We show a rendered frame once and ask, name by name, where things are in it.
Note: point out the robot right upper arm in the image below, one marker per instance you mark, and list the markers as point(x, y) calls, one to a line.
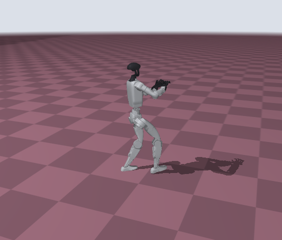
point(142, 87)

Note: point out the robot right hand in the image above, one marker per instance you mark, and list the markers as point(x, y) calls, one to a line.
point(165, 85)

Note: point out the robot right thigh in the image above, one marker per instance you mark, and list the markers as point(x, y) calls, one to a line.
point(149, 128)

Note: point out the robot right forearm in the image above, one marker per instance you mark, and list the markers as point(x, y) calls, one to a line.
point(160, 91)

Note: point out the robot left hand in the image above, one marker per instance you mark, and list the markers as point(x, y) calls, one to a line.
point(158, 84)

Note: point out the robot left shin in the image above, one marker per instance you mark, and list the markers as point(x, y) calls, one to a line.
point(131, 155)

